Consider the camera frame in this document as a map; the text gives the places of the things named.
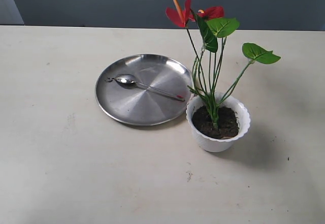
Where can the silver metal spoon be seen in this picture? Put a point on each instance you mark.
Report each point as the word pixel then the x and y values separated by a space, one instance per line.
pixel 129 79

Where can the artificial red anthurium plant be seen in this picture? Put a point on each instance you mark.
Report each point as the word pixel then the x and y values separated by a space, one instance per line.
pixel 214 29

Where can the white plastic flower pot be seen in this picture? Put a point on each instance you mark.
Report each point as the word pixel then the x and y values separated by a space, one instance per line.
pixel 218 145

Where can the dark soil in pot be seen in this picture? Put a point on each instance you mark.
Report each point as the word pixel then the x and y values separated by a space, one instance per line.
pixel 227 123

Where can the round steel plate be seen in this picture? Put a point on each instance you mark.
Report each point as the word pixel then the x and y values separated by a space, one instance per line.
pixel 137 105

